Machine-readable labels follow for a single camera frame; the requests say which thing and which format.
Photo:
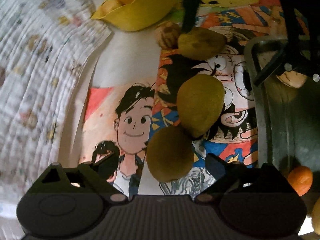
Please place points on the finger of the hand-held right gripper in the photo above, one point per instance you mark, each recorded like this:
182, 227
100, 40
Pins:
190, 7
292, 30

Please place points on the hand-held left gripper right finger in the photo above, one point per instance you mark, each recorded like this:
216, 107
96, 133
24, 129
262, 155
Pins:
217, 166

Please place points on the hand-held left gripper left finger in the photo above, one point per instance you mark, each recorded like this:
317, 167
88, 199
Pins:
107, 166

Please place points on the striped pepino melon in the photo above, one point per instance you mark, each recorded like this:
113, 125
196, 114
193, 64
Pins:
167, 36
295, 80

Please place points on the brown mango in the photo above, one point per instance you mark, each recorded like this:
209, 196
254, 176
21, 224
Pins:
202, 43

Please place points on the large brown kiwi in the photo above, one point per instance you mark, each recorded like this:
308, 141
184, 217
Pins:
170, 155

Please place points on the yellow-green mango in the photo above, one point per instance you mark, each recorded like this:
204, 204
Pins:
200, 105

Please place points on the metal tray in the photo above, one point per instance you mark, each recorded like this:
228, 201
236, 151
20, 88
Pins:
282, 130

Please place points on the small orange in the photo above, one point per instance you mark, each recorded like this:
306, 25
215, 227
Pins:
301, 180

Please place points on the yellow lemon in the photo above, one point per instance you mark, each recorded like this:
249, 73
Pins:
317, 216

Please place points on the cartoon children drawing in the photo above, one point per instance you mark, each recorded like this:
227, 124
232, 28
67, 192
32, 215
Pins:
130, 130

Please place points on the yellow plastic basin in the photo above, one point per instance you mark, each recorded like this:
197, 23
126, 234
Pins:
140, 12

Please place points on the colourful cartoon table cover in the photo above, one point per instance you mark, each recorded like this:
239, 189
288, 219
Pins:
235, 115

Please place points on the yellow pear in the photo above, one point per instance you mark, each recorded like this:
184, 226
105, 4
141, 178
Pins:
111, 6

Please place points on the printed muslin blanket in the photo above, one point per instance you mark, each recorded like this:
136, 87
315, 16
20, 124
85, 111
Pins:
37, 80

